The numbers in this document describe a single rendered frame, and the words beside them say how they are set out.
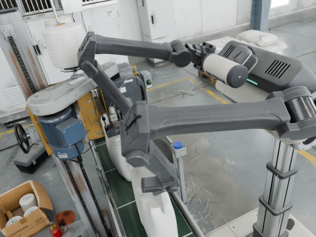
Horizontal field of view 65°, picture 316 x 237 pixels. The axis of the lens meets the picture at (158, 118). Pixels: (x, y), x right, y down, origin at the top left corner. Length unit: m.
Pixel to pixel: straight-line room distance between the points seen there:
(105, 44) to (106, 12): 3.14
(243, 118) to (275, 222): 1.07
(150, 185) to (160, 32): 4.44
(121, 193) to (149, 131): 1.57
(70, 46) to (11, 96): 3.28
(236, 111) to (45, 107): 0.82
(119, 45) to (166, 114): 0.53
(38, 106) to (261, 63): 0.87
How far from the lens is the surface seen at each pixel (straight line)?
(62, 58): 1.09
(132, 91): 1.41
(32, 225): 2.52
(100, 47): 0.96
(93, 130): 1.47
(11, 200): 2.84
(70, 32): 1.07
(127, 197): 1.99
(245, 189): 2.49
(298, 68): 0.80
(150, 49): 1.01
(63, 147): 1.27
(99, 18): 4.07
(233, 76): 0.76
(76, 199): 1.83
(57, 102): 1.13
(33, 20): 4.00
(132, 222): 1.84
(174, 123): 0.49
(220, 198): 2.40
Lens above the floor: 1.85
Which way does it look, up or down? 32 degrees down
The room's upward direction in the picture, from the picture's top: 9 degrees counter-clockwise
